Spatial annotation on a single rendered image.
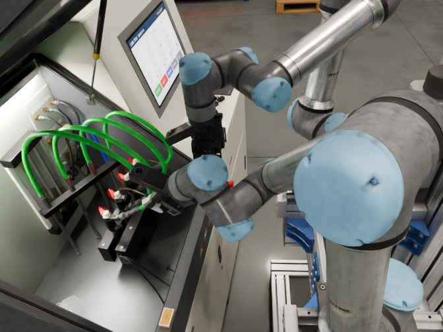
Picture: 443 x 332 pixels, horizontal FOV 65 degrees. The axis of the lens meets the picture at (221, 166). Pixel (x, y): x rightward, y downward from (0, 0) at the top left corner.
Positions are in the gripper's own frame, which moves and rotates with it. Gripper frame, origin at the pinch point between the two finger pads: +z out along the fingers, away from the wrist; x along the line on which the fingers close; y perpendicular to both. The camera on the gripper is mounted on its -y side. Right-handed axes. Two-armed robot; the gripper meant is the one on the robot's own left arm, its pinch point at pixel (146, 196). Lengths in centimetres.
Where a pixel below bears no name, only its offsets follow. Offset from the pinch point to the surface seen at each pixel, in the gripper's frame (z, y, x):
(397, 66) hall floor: 86, 183, 296
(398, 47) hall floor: 94, 189, 341
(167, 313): 4.6, 22.3, -24.0
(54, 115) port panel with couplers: 31, -36, 18
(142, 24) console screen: 18, -30, 64
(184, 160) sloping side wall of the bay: 19.6, 9.9, 26.6
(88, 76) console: 17.1, -33.3, 30.8
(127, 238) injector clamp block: 22.6, 6.1, -7.5
